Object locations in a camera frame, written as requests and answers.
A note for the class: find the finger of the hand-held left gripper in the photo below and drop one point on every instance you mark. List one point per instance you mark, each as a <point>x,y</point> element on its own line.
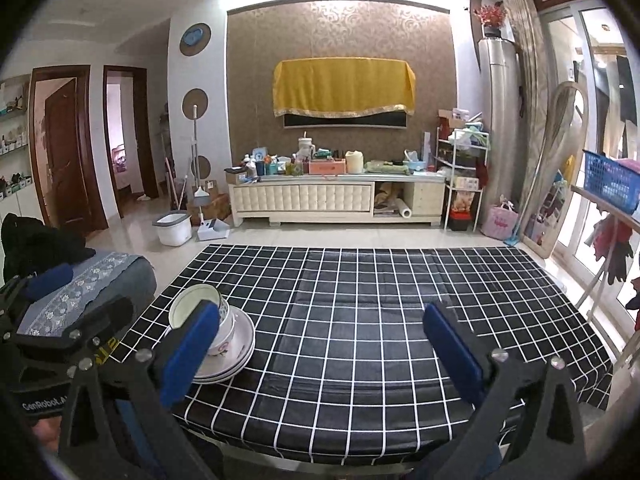
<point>105,317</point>
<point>50,282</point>

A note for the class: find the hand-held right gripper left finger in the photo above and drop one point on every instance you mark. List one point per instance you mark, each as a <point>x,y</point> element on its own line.
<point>192,355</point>

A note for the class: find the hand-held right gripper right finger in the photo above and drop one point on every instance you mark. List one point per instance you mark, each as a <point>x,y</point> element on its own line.
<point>452,355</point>

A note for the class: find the plain white plate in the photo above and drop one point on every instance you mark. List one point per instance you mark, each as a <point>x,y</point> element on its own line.
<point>225,379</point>

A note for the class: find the pink petal print plate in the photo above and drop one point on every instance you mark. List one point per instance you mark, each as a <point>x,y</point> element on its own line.
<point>237,366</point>

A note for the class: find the small dotted pattern bowl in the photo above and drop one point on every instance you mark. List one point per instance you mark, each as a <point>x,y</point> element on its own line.
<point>190,305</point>

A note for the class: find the green floral print plate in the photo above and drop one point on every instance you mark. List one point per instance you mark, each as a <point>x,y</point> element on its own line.
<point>245,335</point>

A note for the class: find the person's left hand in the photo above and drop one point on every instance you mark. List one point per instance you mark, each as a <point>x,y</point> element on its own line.
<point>46,435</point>

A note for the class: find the dark cloth with yellow print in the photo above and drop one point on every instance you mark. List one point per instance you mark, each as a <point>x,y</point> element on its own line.
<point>106,351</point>

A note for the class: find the black garment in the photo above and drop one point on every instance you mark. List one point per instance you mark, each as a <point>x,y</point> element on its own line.
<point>40,245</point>

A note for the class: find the white bucket grey rim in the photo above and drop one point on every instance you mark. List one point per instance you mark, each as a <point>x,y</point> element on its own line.
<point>171,232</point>

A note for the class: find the black white checkered tablecloth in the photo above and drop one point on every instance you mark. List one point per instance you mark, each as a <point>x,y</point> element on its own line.
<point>350,310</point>

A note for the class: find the white dustpan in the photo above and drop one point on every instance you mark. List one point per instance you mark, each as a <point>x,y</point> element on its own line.
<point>212,231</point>

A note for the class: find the brown wooden door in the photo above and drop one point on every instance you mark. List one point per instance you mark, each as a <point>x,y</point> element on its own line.
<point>62,155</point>

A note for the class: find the red box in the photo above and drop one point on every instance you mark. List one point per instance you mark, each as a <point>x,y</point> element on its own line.
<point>460,221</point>

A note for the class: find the pink bag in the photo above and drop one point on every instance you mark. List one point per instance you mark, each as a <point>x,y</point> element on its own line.
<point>500,222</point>

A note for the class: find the cardboard box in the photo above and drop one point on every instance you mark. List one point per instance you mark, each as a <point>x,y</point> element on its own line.
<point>215,205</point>

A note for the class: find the white paper roll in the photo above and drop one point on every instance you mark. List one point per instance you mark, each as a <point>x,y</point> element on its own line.
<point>404,208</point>

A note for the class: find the white pole mop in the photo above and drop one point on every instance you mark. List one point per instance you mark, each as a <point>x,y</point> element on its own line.
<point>194,150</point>

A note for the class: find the cream tufted TV cabinet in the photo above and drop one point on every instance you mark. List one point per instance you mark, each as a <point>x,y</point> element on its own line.
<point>300,197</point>

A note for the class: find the red hanging garment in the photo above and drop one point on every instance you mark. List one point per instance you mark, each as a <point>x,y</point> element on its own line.
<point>612,250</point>

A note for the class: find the teal plastic pot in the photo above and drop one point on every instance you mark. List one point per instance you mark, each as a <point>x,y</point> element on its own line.
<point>415,164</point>

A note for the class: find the assorted bottles and jars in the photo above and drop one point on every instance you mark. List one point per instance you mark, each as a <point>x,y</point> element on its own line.
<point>272,166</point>

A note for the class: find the wooden board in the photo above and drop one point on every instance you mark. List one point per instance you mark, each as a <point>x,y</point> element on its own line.
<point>605,207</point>

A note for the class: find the white metal shelf rack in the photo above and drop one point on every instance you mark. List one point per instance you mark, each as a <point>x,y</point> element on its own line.
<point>467,142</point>

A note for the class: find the cream canister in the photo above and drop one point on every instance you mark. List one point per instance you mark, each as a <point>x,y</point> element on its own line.
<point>354,162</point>

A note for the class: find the pink box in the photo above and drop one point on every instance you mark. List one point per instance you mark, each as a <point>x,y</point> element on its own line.
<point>327,166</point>

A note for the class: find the blue plastic basket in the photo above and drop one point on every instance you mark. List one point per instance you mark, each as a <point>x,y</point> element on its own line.
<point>610,182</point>

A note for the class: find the white tumbler with straw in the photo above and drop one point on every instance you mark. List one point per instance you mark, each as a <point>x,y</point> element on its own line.
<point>306,147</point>

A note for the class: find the white standing air conditioner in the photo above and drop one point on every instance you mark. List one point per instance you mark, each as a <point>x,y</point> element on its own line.
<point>497,120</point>

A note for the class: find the cream arched floor mirror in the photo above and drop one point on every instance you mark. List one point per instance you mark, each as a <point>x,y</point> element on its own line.
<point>557,120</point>

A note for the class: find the black television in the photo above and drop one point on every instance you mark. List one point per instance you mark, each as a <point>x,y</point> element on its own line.
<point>345,121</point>

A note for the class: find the patterned beige curtain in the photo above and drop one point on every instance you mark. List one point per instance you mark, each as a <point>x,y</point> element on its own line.
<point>527,90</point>

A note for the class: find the yellow cloth cover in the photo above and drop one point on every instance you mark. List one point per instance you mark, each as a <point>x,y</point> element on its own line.
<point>345,85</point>

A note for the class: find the glass sliding door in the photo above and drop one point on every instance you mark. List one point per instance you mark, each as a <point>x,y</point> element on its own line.
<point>595,85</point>

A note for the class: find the red flower arrangement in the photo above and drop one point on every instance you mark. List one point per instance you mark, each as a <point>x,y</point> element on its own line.
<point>490,17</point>

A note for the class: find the wall shelf with small items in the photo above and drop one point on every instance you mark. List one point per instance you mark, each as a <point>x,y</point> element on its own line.
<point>12,140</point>

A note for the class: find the brown door frame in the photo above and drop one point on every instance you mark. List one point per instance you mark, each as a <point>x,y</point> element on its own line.
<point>148,145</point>

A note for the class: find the round brown wall disc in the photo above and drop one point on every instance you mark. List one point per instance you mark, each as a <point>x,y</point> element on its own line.
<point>195,104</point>

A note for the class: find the round wall disc blue plate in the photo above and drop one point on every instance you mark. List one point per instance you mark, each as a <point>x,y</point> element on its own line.
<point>195,38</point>

